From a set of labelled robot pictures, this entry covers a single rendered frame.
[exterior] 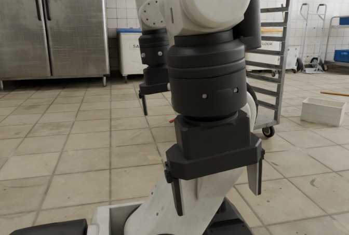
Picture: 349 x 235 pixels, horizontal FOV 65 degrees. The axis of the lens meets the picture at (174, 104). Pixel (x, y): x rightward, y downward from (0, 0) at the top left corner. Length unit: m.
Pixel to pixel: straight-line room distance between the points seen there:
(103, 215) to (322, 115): 2.10
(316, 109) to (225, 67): 2.26
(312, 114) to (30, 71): 3.11
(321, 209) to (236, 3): 1.24
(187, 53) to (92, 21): 3.35
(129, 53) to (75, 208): 2.83
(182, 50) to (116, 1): 4.26
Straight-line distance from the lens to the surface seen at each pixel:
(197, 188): 0.58
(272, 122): 1.97
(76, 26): 3.62
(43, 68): 3.73
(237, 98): 0.30
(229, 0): 0.26
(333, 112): 2.51
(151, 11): 0.67
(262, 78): 2.03
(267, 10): 2.01
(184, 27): 0.27
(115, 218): 0.75
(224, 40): 0.29
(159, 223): 0.61
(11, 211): 1.44
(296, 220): 1.32
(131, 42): 3.87
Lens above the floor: 0.76
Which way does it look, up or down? 16 degrees down
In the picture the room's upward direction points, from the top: straight up
